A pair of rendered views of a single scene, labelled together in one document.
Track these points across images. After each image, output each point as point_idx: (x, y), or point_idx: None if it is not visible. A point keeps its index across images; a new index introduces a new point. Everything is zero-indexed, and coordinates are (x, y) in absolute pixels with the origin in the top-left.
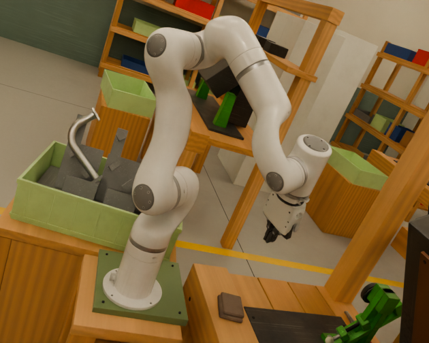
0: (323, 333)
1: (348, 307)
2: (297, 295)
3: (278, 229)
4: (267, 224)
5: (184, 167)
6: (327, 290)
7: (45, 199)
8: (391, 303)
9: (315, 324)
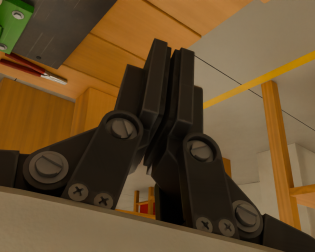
0: (30, 12)
1: (71, 90)
2: (129, 55)
3: (16, 227)
4: (210, 166)
5: None
6: (108, 95)
7: None
8: None
9: (59, 22)
